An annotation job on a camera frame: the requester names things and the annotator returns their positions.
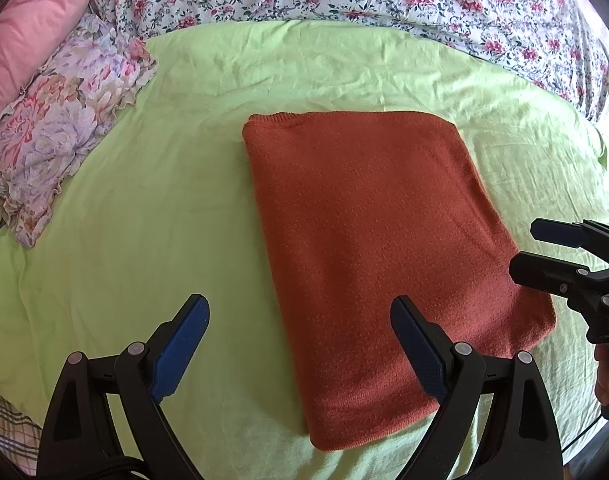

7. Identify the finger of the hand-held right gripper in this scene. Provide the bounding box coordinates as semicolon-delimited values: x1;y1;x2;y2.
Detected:
530;217;609;265
509;252;609;311

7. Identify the light green bed sheet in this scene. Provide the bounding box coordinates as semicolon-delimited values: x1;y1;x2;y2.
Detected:
0;20;609;480

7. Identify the plaid cloth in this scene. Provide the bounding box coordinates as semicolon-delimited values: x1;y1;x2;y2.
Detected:
0;382;42;466

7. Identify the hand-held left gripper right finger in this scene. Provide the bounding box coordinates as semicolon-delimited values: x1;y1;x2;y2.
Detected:
390;296;565;480

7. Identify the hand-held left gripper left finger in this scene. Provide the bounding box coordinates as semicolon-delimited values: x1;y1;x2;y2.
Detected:
36;293;211;480

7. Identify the pink pillow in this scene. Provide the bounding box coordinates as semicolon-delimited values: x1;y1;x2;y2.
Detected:
0;0;105;133

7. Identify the orange knit sweater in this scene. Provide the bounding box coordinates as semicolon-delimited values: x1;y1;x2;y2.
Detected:
242;110;557;453

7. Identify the pastel floral ruffled pillow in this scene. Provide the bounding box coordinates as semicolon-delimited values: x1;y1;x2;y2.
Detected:
0;15;158;248

